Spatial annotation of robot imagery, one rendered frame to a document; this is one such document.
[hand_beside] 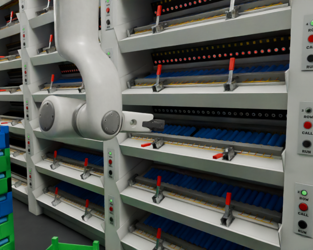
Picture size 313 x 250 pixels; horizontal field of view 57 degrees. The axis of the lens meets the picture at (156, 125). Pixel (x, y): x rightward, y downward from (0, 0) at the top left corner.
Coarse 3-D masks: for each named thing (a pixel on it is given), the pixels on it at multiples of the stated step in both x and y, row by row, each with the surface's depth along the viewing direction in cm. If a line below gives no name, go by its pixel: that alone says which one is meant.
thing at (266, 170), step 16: (128, 144) 108; (160, 160) 98; (176, 160) 93; (192, 160) 89; (208, 160) 84; (224, 160) 82; (240, 160) 79; (256, 160) 78; (272, 160) 76; (240, 176) 80; (256, 176) 76; (272, 176) 73
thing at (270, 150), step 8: (136, 136) 110; (144, 136) 107; (152, 136) 104; (160, 136) 102; (168, 136) 99; (176, 136) 98; (184, 136) 96; (192, 144) 94; (200, 144) 91; (208, 144) 89; (216, 144) 87; (224, 144) 85; (232, 144) 84; (240, 144) 82; (248, 144) 81; (256, 144) 80; (240, 152) 81; (248, 152) 80; (256, 152) 79; (264, 152) 78; (272, 152) 76; (280, 152) 75
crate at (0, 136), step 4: (0, 128) 102; (4, 128) 101; (0, 132) 102; (4, 132) 101; (8, 132) 103; (0, 136) 100; (4, 136) 101; (8, 136) 103; (0, 140) 100; (4, 140) 101; (8, 140) 103; (0, 144) 100; (4, 144) 102; (8, 144) 103; (0, 148) 100; (4, 148) 102
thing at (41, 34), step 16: (32, 0) 151; (32, 32) 153; (48, 32) 159; (32, 64) 154; (48, 64) 160; (32, 80) 154; (32, 112) 155; (32, 144) 158; (48, 144) 164; (64, 144) 171; (32, 176) 161; (48, 176) 165; (32, 208) 164
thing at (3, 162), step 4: (8, 148) 103; (4, 152) 102; (8, 152) 103; (0, 156) 101; (4, 156) 102; (8, 156) 103; (0, 160) 100; (4, 160) 102; (8, 160) 103; (0, 164) 100; (4, 164) 102; (8, 164) 103; (0, 168) 101; (4, 168) 102; (8, 168) 103
